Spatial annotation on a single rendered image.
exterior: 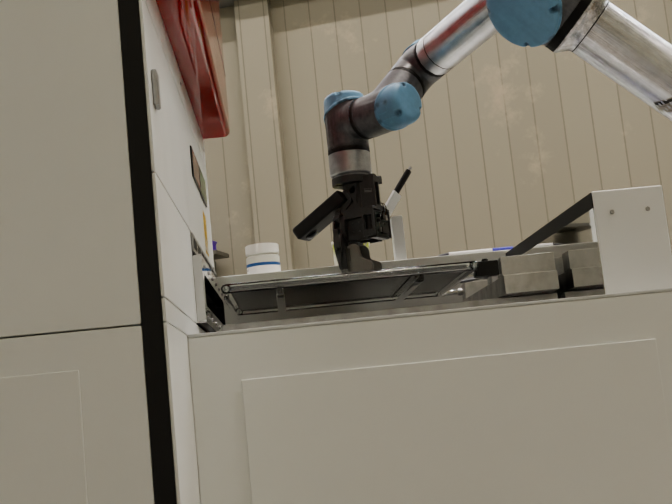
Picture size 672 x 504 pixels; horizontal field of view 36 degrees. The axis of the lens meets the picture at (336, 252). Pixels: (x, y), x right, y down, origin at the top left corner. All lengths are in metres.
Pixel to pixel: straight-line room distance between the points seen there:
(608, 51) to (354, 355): 0.57
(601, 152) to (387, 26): 2.06
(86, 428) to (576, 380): 0.58
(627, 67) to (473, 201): 6.90
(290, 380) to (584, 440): 0.36
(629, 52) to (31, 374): 0.91
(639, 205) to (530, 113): 7.10
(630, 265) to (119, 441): 0.69
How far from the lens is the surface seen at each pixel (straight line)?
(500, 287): 1.55
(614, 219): 1.39
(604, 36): 1.51
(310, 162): 8.73
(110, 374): 1.06
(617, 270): 1.38
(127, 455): 1.06
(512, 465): 1.27
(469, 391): 1.26
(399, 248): 1.91
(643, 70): 1.52
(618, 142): 8.41
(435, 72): 1.84
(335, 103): 1.85
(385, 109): 1.76
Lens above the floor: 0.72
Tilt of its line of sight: 8 degrees up
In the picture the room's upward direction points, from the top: 6 degrees counter-clockwise
